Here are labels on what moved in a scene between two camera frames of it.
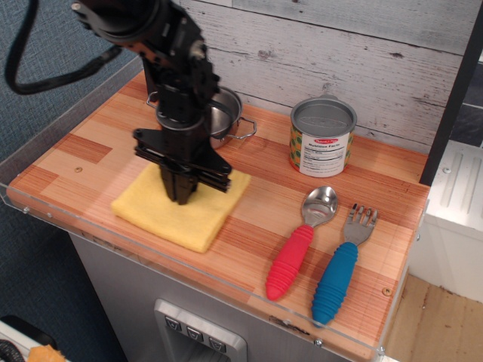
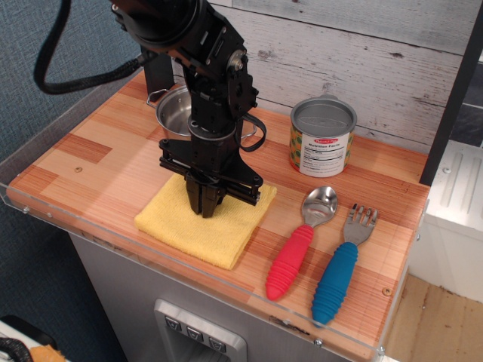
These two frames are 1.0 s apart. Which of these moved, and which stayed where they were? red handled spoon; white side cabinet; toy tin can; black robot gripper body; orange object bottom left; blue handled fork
Moved: black robot gripper body
Stayed: orange object bottom left; red handled spoon; toy tin can; white side cabinet; blue handled fork
